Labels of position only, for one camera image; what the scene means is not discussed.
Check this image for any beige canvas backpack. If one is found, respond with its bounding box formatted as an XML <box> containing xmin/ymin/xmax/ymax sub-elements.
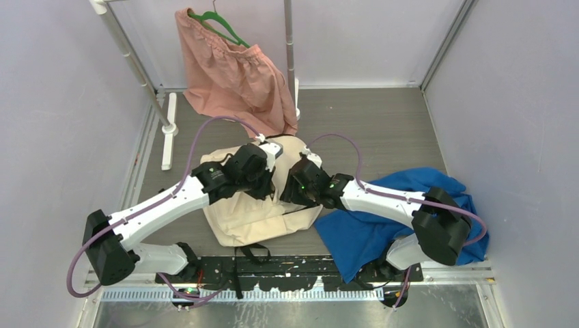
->
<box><xmin>203</xmin><ymin>135</ymin><xmax>322</xmax><ymax>265</ymax></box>

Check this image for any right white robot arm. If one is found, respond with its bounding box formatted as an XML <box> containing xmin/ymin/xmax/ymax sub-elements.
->
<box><xmin>281</xmin><ymin>157</ymin><xmax>476</xmax><ymax>281</ymax></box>

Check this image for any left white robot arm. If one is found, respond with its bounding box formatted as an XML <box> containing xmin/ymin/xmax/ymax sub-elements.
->
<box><xmin>83</xmin><ymin>141</ymin><xmax>283</xmax><ymax>286</ymax></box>

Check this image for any blue cloth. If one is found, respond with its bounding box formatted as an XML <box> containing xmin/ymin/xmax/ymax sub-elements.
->
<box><xmin>314</xmin><ymin>167</ymin><xmax>476</xmax><ymax>282</ymax></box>

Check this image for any pink cloth garment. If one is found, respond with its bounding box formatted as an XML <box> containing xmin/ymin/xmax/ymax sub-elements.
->
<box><xmin>175</xmin><ymin>8</ymin><xmax>298</xmax><ymax>136</ymax></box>

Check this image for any white clothes rack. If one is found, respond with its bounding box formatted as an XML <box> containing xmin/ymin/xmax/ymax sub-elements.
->
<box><xmin>89</xmin><ymin>1</ymin><xmax>300</xmax><ymax>171</ymax></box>

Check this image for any green clothes hanger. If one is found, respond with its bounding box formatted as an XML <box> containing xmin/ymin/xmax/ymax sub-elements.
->
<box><xmin>186</xmin><ymin>1</ymin><xmax>251</xmax><ymax>48</ymax></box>

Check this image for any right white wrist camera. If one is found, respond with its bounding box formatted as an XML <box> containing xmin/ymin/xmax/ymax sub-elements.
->
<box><xmin>300</xmin><ymin>146</ymin><xmax>322</xmax><ymax>169</ymax></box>

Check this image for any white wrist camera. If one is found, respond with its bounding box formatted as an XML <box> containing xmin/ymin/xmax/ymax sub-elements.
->
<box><xmin>254</xmin><ymin>134</ymin><xmax>283</xmax><ymax>172</ymax></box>
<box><xmin>300</xmin><ymin>146</ymin><xmax>322</xmax><ymax>169</ymax></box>

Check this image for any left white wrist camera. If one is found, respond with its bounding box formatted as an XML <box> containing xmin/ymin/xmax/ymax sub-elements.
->
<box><xmin>254</xmin><ymin>134</ymin><xmax>283</xmax><ymax>172</ymax></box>

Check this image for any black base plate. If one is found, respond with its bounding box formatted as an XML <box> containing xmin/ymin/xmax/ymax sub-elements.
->
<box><xmin>167</xmin><ymin>254</ymin><xmax>405</xmax><ymax>292</ymax></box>

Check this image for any white slotted cable duct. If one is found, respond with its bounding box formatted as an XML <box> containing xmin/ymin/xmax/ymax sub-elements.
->
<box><xmin>101</xmin><ymin>285</ymin><xmax>384</xmax><ymax>302</ymax></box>

